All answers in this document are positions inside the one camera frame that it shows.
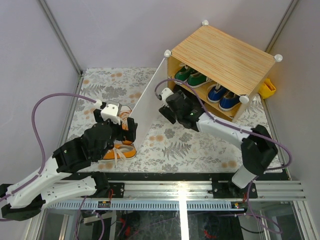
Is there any green sneaker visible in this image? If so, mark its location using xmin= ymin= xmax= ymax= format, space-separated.
xmin=174 ymin=63 xmax=197 ymax=82
xmin=187 ymin=72 xmax=213 ymax=88

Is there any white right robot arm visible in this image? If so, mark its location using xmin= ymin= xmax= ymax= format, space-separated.
xmin=158 ymin=87 xmax=278 ymax=198

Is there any white cabinet door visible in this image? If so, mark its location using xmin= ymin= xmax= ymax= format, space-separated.
xmin=130 ymin=58 xmax=168 ymax=152

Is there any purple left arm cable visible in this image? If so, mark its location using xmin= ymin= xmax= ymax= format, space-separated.
xmin=0 ymin=93 xmax=97 ymax=203

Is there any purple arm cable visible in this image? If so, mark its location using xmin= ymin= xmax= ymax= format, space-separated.
xmin=154 ymin=78 xmax=293 ymax=171
xmin=0 ymin=93 xmax=97 ymax=203

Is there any wooden shoe cabinet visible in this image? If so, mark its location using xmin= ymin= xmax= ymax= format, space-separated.
xmin=164 ymin=20 xmax=283 ymax=122

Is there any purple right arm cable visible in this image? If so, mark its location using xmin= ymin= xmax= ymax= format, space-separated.
xmin=154 ymin=78 xmax=293 ymax=171

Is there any grey slotted cable duct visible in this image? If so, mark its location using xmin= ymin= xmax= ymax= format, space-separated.
xmin=49 ymin=199 xmax=245 ymax=212

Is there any orange sneaker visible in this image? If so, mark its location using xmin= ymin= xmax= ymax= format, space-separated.
xmin=98 ymin=144 xmax=137 ymax=170
xmin=119 ymin=105 xmax=132 ymax=130

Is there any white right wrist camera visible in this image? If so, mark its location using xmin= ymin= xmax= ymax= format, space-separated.
xmin=158 ymin=87 xmax=174 ymax=103

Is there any aluminium rail frame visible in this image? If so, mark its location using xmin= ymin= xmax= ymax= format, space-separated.
xmin=109 ymin=180 xmax=307 ymax=202

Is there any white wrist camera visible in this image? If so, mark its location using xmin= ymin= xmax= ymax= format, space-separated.
xmin=158 ymin=87 xmax=174 ymax=103
xmin=93 ymin=100 xmax=122 ymax=125

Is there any yellow plastic bin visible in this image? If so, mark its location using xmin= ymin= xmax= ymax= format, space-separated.
xmin=258 ymin=78 xmax=277 ymax=99

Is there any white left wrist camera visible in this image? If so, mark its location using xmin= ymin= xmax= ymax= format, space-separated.
xmin=93 ymin=100 xmax=122 ymax=125

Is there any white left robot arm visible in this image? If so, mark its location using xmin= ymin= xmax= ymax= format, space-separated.
xmin=0 ymin=117 xmax=138 ymax=222

